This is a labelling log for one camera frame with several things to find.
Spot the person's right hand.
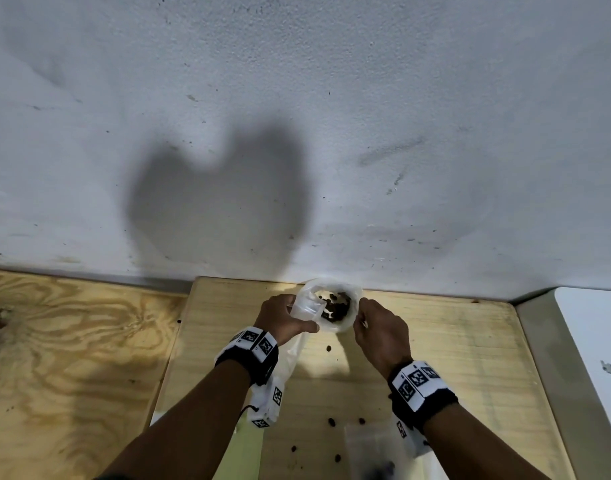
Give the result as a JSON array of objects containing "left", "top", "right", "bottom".
[{"left": 354, "top": 298, "right": 413, "bottom": 380}]

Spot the person's left hand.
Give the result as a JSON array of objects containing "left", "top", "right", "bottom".
[{"left": 254, "top": 294, "right": 320, "bottom": 346}]

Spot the clear plastic bag with beans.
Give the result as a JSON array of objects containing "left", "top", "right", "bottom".
[{"left": 276, "top": 278, "right": 362, "bottom": 384}]

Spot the person's left forearm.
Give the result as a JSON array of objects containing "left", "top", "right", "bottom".
[{"left": 96, "top": 361, "right": 252, "bottom": 480}]

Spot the person's right forearm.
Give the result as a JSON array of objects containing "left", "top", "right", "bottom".
[{"left": 422, "top": 402, "right": 552, "bottom": 480}]

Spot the pile of dark coffee beans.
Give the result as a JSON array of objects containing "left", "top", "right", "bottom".
[{"left": 316, "top": 291, "right": 351, "bottom": 323}]

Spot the black wristband with marker tags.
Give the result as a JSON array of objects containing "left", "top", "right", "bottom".
[
  {"left": 388, "top": 361, "right": 459, "bottom": 434},
  {"left": 214, "top": 327, "right": 279, "bottom": 387}
]

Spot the small clear plastic bag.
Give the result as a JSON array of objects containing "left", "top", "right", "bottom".
[{"left": 344, "top": 420, "right": 417, "bottom": 480}]

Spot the light green sheet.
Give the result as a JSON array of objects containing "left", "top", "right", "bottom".
[{"left": 211, "top": 424, "right": 262, "bottom": 480}]

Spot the white wrist camera with markers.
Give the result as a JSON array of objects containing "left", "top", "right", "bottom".
[
  {"left": 246, "top": 375, "right": 285, "bottom": 428},
  {"left": 395, "top": 414, "right": 432, "bottom": 459}
]

